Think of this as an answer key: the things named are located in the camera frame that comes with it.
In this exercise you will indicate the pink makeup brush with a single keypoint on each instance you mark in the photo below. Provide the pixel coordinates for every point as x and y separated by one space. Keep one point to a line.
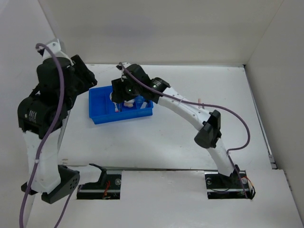
116 107

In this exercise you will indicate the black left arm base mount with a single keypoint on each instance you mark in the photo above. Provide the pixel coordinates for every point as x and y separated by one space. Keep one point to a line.
98 182

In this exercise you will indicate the beige makeup sponge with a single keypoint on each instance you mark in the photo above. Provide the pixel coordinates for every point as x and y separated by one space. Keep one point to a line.
128 104

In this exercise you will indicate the small clear bottle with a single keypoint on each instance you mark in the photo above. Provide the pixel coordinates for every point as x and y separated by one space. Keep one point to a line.
144 104

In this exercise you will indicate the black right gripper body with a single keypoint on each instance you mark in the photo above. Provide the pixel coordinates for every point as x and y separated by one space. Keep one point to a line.
128 91

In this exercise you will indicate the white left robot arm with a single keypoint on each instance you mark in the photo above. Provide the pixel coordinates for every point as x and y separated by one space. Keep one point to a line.
43 116

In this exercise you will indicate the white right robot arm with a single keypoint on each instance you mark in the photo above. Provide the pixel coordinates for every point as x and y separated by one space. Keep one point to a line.
208 124

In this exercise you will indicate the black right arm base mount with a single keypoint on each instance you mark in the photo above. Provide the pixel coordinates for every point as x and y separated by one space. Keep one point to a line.
222 187

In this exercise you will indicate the blue plastic organizer tray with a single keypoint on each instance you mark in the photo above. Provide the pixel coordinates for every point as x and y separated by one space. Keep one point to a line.
102 110

